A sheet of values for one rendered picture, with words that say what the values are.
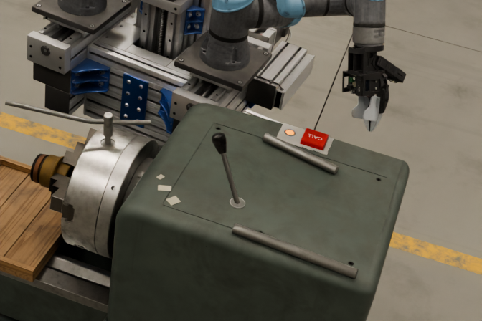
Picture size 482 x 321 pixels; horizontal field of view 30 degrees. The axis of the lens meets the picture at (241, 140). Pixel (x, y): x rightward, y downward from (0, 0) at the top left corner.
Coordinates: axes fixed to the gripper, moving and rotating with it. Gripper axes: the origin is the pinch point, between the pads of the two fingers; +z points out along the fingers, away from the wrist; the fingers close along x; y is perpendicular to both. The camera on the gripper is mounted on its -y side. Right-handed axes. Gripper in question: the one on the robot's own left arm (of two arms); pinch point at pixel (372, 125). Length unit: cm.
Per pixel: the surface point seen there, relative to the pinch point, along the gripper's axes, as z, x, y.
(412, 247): 88, -92, -129
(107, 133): 0, -35, 53
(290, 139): 4.5, -16.2, 12.0
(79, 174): 9, -36, 60
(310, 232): 18.4, 8.8, 29.0
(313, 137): 4.1, -12.9, 7.3
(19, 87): 29, -257, -29
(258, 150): 5.9, -16.8, 22.1
